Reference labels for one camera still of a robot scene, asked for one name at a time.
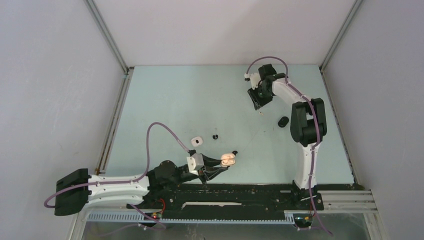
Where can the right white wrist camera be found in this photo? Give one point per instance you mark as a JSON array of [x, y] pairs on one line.
[[253, 78]]

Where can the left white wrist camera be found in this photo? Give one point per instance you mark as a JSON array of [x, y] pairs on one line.
[[195, 163]]

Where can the left aluminium frame post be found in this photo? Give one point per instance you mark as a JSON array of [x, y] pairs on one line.
[[106, 33]]

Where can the aluminium frame post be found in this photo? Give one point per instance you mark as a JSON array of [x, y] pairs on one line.
[[106, 33], [357, 4]]

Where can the white earbud charging case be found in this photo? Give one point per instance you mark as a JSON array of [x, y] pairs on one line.
[[197, 141]]

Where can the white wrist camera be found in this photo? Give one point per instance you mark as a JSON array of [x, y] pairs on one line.
[[253, 78], [195, 163]]

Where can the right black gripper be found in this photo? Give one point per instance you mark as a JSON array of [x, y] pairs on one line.
[[258, 102]]

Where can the black oval charging case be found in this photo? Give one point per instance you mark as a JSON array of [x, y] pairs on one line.
[[283, 122]]

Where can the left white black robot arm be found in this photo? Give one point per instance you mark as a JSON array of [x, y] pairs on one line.
[[79, 190]]

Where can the grey cable duct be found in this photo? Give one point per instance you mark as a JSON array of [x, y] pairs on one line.
[[136, 217]]

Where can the right aluminium frame post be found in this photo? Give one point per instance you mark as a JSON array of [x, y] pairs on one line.
[[357, 4]]

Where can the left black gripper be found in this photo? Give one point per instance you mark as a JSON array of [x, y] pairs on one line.
[[208, 171]]

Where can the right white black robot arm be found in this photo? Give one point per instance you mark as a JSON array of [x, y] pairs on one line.
[[308, 124]]

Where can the beige earbud charging case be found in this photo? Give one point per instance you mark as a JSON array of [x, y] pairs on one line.
[[227, 159]]

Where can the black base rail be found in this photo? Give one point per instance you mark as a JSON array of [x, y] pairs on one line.
[[230, 202]]

